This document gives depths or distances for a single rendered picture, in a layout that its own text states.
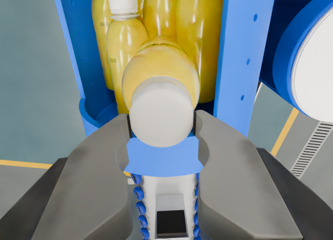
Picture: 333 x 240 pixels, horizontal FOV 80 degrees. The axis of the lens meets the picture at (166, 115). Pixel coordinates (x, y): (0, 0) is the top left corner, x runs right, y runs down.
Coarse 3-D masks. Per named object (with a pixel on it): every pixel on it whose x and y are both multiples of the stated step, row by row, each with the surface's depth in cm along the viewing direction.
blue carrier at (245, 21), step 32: (64, 0) 28; (224, 0) 17; (256, 0) 19; (64, 32) 28; (224, 32) 18; (256, 32) 20; (96, 64) 37; (224, 64) 20; (256, 64) 23; (96, 96) 38; (224, 96) 22; (96, 128) 25; (192, 128) 34; (160, 160) 24; (192, 160) 24
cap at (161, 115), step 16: (144, 96) 11; (160, 96) 11; (176, 96) 11; (144, 112) 11; (160, 112) 11; (176, 112) 12; (192, 112) 12; (144, 128) 12; (160, 128) 12; (176, 128) 12; (160, 144) 12
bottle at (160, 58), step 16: (144, 48) 16; (160, 48) 15; (176, 48) 16; (128, 64) 16; (144, 64) 14; (160, 64) 14; (176, 64) 14; (192, 64) 16; (128, 80) 14; (144, 80) 14; (160, 80) 13; (176, 80) 13; (192, 80) 14; (128, 96) 14; (192, 96) 14
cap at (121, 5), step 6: (114, 0) 26; (120, 0) 26; (126, 0) 26; (132, 0) 26; (114, 6) 26; (120, 6) 26; (126, 6) 26; (132, 6) 27; (114, 12) 27; (120, 12) 27; (126, 12) 27; (132, 12) 27
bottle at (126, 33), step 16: (112, 16) 27; (128, 16) 27; (112, 32) 27; (128, 32) 27; (144, 32) 28; (112, 48) 28; (128, 48) 27; (112, 64) 29; (112, 80) 31; (128, 112) 32
